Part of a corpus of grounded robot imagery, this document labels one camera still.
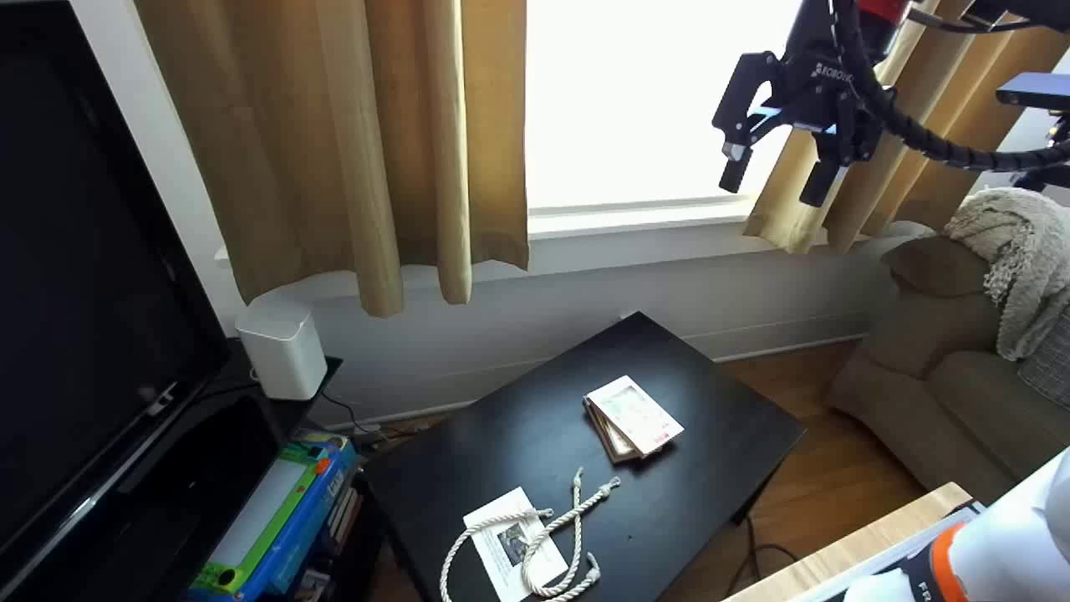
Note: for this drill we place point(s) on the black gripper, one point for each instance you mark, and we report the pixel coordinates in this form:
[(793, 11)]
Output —
[(821, 87)]

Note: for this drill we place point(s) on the Boxcar Children paperback book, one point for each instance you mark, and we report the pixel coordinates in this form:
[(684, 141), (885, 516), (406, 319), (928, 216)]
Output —
[(637, 416)]

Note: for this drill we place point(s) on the white window sill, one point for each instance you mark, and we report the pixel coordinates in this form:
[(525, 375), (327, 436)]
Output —
[(637, 218)]

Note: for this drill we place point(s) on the beige armchair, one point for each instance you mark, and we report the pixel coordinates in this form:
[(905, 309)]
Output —
[(925, 368)]

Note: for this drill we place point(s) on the cream knitted blanket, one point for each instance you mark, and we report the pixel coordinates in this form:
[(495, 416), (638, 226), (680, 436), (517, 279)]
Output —
[(1025, 255)]

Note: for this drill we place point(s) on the wooden robot platform board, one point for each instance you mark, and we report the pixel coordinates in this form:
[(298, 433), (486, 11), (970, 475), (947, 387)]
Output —
[(848, 552)]

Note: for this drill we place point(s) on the wide tan curtain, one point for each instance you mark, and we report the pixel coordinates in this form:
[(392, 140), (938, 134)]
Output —
[(334, 134)]

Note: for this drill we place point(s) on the white book with photo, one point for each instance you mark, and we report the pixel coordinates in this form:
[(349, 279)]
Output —
[(506, 540)]

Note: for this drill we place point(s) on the white box device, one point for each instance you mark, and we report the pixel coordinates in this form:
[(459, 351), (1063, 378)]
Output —
[(286, 352)]

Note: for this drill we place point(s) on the blue board game box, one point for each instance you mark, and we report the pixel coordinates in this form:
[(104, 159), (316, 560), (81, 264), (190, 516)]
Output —
[(322, 503)]

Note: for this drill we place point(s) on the green board game box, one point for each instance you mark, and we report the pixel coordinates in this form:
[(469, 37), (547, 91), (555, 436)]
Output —
[(262, 520)]

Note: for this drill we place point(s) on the black television stand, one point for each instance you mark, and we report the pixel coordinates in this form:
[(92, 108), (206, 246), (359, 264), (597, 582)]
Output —
[(187, 491)]

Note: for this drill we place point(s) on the black flat screen television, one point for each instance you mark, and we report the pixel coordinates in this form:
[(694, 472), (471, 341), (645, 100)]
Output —
[(77, 279)]

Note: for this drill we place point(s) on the black camera on stand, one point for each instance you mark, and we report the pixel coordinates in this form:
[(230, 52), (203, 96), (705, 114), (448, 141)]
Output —
[(1038, 87)]

